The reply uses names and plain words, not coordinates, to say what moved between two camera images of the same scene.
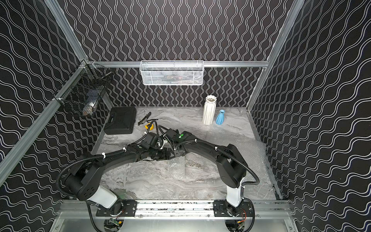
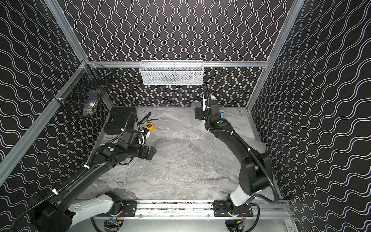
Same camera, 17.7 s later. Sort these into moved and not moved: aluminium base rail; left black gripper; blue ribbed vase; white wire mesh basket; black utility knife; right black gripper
Moved: right black gripper; left black gripper
Not moved: white wire mesh basket; blue ribbed vase; black utility knife; aluminium base rail
